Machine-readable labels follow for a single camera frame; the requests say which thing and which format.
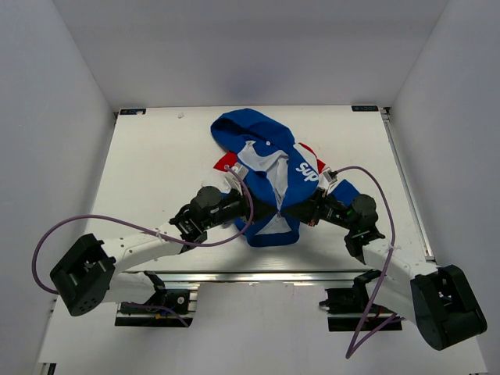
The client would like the blue white red jacket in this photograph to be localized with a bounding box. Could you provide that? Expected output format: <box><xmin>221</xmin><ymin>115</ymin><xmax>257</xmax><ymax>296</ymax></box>
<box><xmin>201</xmin><ymin>108</ymin><xmax>364</xmax><ymax>249</ymax></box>

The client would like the aluminium front rail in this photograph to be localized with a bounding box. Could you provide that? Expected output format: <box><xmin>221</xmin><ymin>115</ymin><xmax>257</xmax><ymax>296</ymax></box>
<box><xmin>128</xmin><ymin>268</ymin><xmax>442</xmax><ymax>292</ymax></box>

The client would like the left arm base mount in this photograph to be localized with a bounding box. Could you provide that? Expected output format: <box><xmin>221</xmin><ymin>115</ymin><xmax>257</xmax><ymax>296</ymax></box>
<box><xmin>115</xmin><ymin>271</ymin><xmax>196</xmax><ymax>328</ymax></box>

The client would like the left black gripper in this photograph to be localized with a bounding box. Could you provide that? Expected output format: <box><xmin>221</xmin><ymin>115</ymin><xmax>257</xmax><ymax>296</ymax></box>
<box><xmin>203</xmin><ymin>184</ymin><xmax>276</xmax><ymax>230</ymax></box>

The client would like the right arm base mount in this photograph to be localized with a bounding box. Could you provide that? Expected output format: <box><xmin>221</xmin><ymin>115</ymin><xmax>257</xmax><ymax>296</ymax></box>
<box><xmin>319</xmin><ymin>270</ymin><xmax>402</xmax><ymax>332</ymax></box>

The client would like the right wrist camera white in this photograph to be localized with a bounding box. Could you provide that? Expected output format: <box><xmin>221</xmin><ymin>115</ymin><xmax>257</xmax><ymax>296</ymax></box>
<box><xmin>321</xmin><ymin>167</ymin><xmax>338</xmax><ymax>195</ymax></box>

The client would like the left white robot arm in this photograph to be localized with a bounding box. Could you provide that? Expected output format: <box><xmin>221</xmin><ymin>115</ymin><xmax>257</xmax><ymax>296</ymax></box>
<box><xmin>50</xmin><ymin>187</ymin><xmax>276</xmax><ymax>316</ymax></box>

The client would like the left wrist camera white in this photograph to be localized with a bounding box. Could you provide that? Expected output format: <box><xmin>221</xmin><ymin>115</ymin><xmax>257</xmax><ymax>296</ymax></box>
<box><xmin>224</xmin><ymin>162</ymin><xmax>248</xmax><ymax>195</ymax></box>

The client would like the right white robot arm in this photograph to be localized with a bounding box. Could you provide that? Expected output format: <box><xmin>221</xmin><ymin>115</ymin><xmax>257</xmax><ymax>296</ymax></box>
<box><xmin>284</xmin><ymin>190</ymin><xmax>488</xmax><ymax>351</ymax></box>

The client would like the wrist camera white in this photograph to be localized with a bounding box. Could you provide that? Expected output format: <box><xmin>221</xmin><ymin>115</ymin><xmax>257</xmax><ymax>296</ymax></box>
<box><xmin>321</xmin><ymin>167</ymin><xmax>338</xmax><ymax>195</ymax></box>
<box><xmin>224</xmin><ymin>162</ymin><xmax>248</xmax><ymax>195</ymax></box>

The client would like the left blue table label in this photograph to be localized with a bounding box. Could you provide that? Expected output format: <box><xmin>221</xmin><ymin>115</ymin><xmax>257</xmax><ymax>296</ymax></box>
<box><xmin>119</xmin><ymin>109</ymin><xmax>146</xmax><ymax>116</ymax></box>

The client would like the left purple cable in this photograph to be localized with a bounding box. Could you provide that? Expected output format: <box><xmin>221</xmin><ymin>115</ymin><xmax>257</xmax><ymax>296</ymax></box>
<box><xmin>30</xmin><ymin>166</ymin><xmax>255</xmax><ymax>327</ymax></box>

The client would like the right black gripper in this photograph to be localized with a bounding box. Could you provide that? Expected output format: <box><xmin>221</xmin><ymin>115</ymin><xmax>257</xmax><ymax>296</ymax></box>
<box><xmin>282</xmin><ymin>187</ymin><xmax>357</xmax><ymax>231</ymax></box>

